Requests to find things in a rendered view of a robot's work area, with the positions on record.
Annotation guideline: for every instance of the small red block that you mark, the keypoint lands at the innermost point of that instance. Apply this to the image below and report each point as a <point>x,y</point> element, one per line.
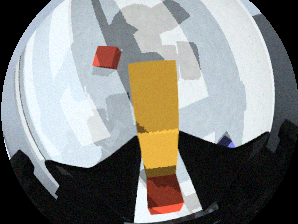
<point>107,57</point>

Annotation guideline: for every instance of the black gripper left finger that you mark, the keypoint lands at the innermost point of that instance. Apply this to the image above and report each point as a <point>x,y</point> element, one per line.
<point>113,181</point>

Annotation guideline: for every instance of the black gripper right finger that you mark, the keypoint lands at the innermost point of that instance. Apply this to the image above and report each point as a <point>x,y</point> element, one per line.
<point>211,167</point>

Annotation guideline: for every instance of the blue rectangular block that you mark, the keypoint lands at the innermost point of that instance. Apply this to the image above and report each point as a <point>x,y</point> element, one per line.
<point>227,142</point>

